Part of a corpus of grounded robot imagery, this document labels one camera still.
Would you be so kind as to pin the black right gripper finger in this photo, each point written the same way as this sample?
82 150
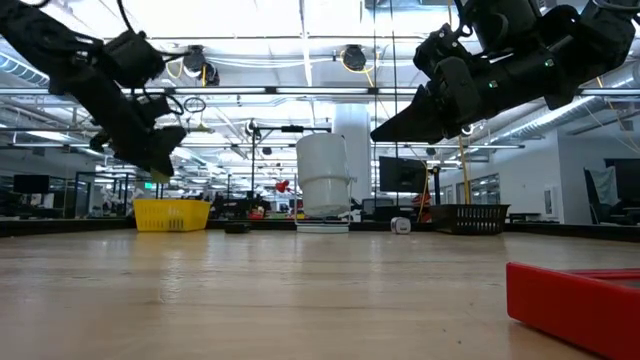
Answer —
420 122

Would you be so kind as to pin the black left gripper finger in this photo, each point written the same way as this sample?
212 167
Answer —
160 147

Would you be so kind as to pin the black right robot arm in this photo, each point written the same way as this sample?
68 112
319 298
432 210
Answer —
600 45

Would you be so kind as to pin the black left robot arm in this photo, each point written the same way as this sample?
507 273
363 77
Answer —
35 35

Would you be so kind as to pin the black background monitor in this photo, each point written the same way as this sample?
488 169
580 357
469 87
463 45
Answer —
402 175
31 184

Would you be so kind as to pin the yellow plastic basket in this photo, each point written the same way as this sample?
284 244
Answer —
170 216

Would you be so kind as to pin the purple white USB charger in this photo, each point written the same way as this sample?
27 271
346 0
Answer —
401 225

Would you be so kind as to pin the black plastic basket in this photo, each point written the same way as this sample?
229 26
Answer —
470 220

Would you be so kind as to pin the small black rectangular device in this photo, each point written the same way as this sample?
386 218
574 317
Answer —
237 228

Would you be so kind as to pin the red background object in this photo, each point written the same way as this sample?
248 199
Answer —
282 186

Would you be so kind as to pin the red plastic tray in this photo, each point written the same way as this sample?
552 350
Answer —
565 305

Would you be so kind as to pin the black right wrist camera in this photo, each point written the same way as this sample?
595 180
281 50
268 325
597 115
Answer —
505 22

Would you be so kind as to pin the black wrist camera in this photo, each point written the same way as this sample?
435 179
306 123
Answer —
132 57
505 22

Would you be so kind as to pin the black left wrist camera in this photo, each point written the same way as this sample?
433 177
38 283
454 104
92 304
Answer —
132 57

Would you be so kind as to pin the black aluminium table frame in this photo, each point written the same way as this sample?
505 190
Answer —
590 231

